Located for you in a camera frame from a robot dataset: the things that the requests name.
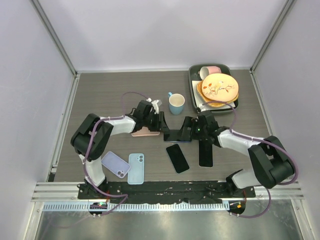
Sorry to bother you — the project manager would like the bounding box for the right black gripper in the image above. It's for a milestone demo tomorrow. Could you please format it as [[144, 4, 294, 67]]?
[[178, 116, 208, 142]]

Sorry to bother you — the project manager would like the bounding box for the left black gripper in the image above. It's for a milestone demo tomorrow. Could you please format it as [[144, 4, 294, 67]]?
[[142, 112, 170, 133]]

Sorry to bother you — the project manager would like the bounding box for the blue-edged black phone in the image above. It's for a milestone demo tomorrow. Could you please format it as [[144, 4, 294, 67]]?
[[163, 132, 192, 143]]

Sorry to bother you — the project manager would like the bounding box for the pink phone case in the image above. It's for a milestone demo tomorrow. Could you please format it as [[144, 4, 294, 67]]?
[[131, 127, 160, 137]]

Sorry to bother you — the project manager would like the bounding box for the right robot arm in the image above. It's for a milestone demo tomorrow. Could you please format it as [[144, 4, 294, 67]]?
[[182, 110, 298, 198]]

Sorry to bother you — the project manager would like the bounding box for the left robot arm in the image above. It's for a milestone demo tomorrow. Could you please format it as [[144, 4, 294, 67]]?
[[70, 98, 172, 200]]

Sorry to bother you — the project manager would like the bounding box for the black phone right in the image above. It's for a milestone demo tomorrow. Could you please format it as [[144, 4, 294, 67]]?
[[198, 140, 214, 168]]

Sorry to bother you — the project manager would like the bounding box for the black phone middle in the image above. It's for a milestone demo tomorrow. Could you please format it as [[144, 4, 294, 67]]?
[[166, 144, 190, 174]]

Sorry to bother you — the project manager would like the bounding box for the light blue phone case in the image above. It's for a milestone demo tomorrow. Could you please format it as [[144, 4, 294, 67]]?
[[127, 153, 145, 185]]

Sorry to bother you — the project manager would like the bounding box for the purple phone case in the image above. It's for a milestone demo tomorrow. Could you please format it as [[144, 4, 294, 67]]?
[[101, 151, 131, 179]]

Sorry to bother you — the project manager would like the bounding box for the blue mug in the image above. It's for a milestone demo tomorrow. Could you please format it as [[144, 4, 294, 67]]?
[[168, 92, 185, 115]]

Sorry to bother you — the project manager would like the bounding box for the white square plate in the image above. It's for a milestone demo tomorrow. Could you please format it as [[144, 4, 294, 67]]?
[[191, 80, 232, 112]]

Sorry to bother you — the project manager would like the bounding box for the woven yellow plate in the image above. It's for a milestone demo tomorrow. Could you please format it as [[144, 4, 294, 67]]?
[[196, 81, 226, 108]]

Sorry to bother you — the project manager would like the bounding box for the orange bird plate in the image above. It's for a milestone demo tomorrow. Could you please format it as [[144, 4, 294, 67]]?
[[201, 73, 239, 102]]

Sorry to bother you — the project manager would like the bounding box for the pink cup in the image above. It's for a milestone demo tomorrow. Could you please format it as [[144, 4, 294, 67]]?
[[198, 66, 222, 80]]

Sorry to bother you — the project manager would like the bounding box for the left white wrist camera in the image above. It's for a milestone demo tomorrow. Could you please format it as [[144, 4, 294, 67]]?
[[146, 97, 162, 114]]

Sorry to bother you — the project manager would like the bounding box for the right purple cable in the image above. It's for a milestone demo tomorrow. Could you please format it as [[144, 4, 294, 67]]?
[[202, 99, 300, 219]]

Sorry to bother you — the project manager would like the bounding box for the purple cable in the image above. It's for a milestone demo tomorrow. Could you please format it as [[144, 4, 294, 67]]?
[[82, 91, 151, 216], [202, 99, 300, 219]]

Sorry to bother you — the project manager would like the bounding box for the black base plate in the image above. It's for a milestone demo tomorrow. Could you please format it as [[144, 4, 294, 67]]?
[[77, 180, 257, 205]]

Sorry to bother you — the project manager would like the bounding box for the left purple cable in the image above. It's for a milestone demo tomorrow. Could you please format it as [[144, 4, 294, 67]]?
[[82, 91, 151, 216]]

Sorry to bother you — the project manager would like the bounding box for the white cable duct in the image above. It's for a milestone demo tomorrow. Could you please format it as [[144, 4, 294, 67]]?
[[42, 201, 230, 212]]

